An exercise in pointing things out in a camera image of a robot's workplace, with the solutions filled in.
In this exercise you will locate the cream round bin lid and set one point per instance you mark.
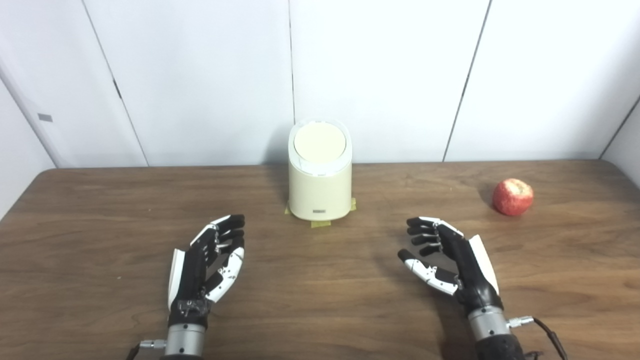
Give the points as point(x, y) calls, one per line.
point(320, 142)

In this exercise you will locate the small grey wall label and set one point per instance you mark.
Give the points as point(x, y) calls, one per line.
point(44, 117)

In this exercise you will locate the black wall panel hinge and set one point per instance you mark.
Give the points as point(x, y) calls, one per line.
point(117, 89)

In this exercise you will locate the red apple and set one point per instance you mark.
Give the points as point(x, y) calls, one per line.
point(512, 198)

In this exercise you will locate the cream-colored bin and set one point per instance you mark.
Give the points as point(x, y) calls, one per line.
point(320, 192)

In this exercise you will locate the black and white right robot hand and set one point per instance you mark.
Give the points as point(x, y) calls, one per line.
point(467, 270)

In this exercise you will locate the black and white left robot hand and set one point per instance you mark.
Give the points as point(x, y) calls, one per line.
point(187, 272)

